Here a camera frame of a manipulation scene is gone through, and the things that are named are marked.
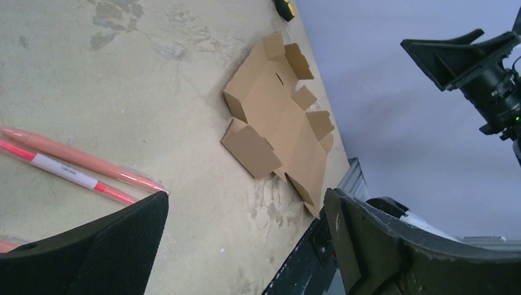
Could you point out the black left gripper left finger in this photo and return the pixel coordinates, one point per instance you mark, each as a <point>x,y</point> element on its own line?
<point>110,255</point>

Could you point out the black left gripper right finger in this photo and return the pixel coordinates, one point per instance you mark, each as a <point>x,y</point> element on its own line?
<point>378,253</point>

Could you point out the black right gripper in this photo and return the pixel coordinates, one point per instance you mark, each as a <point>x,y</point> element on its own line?
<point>476,68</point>

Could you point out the brown cardboard box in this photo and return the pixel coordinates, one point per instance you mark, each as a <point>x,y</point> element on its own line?
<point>274,130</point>

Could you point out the pink pen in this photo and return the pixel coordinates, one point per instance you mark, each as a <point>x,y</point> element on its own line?
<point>82,159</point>

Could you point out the red pen with label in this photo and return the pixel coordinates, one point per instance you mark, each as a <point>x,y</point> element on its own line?
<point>61,170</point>

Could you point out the yellow black screwdriver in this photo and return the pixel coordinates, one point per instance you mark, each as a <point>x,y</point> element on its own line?
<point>285,9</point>

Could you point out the aluminium frame rail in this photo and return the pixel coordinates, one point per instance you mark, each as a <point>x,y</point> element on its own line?
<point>354,181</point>

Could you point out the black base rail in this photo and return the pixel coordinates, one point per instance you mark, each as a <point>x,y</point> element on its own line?
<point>311,267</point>

